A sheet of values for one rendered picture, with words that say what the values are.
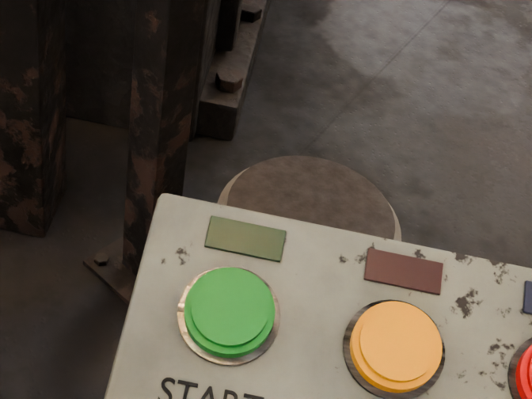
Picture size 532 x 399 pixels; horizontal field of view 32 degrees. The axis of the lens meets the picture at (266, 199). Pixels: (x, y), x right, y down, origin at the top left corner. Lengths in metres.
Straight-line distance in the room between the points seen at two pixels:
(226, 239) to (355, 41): 1.30
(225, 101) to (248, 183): 0.80
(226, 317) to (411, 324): 0.08
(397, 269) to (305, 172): 0.19
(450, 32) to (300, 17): 0.29
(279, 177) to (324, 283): 0.19
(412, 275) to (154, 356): 0.12
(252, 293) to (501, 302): 0.12
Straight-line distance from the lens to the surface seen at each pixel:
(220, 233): 0.43
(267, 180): 0.60
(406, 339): 0.41
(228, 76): 1.40
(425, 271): 0.43
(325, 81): 1.59
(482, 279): 0.44
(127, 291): 1.19
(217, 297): 0.41
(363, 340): 0.41
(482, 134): 1.57
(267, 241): 0.43
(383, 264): 0.43
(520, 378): 0.42
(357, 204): 0.60
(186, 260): 0.42
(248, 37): 1.53
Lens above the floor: 0.92
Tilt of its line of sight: 43 degrees down
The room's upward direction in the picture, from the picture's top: 11 degrees clockwise
